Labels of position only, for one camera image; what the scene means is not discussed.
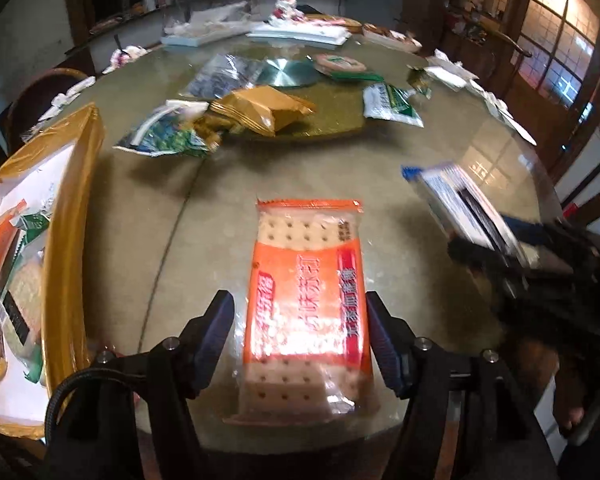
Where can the round cracker packet green label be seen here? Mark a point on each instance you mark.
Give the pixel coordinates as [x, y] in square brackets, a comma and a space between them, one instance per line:
[339, 63]

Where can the round metal disc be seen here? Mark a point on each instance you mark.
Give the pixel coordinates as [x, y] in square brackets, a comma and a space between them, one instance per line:
[287, 72]

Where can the round back wooden chair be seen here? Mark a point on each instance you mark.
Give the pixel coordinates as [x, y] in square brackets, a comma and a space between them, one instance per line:
[35, 100]

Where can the white green snack packet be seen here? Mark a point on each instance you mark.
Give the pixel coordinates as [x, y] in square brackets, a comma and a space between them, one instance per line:
[390, 105]

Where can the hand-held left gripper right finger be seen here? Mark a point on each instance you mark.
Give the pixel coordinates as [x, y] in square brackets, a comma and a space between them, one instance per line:
[386, 345]

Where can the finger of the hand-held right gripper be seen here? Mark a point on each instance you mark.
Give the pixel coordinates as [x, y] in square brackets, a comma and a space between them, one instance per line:
[475, 255]
[527, 229]

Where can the round cracker packet dark label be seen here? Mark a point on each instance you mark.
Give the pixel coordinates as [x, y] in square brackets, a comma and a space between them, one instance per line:
[22, 310]

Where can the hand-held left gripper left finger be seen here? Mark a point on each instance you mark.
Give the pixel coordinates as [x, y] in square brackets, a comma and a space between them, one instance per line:
[214, 336]

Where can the white wrapper pile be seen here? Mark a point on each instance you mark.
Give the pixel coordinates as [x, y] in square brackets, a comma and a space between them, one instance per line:
[450, 72]

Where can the dark wooden chair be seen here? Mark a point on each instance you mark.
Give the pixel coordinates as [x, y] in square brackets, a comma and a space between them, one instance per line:
[485, 50]

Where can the silver blue snack packet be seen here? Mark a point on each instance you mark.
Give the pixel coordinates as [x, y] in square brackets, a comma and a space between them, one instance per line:
[220, 77]

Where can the blue white biscuit packet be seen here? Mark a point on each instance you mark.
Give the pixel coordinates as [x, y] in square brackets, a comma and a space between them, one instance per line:
[460, 200]

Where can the gold snack packet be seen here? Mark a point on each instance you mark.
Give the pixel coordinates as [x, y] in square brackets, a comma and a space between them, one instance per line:
[260, 107]

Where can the red white crumpled wrapper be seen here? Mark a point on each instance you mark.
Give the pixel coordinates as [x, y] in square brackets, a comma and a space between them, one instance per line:
[127, 55]

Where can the white rectangular tray red wrappers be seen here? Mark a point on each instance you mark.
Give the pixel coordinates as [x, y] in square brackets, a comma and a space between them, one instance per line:
[300, 32]

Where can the small gold green packet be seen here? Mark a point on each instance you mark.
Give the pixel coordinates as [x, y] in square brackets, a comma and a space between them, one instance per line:
[420, 82]

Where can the wooden lattice window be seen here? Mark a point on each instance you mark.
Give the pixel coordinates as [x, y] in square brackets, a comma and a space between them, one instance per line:
[560, 35]

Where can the gold foil tray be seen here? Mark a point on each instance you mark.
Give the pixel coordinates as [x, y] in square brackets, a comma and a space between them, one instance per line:
[72, 240]

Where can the orange cracker packet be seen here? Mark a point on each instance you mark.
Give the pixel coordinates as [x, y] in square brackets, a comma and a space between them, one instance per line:
[302, 305]

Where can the green patterned snack packet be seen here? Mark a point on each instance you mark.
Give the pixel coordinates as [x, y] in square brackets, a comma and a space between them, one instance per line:
[162, 132]

